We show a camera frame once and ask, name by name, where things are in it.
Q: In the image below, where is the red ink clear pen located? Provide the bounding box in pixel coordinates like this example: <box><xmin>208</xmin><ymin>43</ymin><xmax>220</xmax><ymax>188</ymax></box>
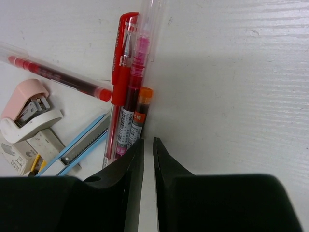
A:
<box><xmin>0</xmin><ymin>43</ymin><xmax>112</xmax><ymax>102</ymax></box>

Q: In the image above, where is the yellow black small cutter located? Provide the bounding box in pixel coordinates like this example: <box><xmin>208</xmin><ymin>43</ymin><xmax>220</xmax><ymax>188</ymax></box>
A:
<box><xmin>28</xmin><ymin>154</ymin><xmax>47</xmax><ymax>176</ymax></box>

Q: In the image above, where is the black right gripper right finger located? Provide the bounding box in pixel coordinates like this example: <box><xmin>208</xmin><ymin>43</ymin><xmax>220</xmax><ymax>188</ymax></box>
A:
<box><xmin>153</xmin><ymin>137</ymin><xmax>193</xmax><ymax>232</ymax></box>

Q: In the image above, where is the blue utility knife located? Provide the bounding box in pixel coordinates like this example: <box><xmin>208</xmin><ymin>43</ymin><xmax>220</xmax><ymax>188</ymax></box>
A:
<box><xmin>37</xmin><ymin>112</ymin><xmax>111</xmax><ymax>177</ymax></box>

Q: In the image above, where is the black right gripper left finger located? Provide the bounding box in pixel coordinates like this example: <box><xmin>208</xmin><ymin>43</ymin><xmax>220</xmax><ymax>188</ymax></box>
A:
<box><xmin>84</xmin><ymin>139</ymin><xmax>144</xmax><ymax>232</ymax></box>

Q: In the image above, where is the pink white mini stapler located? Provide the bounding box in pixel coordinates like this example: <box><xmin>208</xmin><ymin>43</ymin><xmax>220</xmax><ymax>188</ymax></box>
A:
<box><xmin>0</xmin><ymin>79</ymin><xmax>63</xmax><ymax>144</ymax></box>

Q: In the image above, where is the white staple box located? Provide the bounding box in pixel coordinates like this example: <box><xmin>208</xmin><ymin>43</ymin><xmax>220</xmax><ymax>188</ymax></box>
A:
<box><xmin>0</xmin><ymin>129</ymin><xmax>64</xmax><ymax>176</ymax></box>

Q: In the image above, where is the orange cap refill pen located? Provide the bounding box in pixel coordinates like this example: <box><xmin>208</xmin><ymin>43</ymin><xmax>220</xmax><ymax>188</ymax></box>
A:
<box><xmin>127</xmin><ymin>87</ymin><xmax>153</xmax><ymax>149</ymax></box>

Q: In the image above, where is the red gel pen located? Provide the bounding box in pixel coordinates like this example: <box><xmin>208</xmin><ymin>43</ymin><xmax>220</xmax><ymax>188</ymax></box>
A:
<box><xmin>102</xmin><ymin>12</ymin><xmax>139</xmax><ymax>168</ymax></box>

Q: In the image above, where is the pink ink clear pen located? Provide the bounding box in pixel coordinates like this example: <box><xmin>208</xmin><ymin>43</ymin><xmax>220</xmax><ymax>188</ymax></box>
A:
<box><xmin>113</xmin><ymin>0</ymin><xmax>165</xmax><ymax>159</ymax></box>

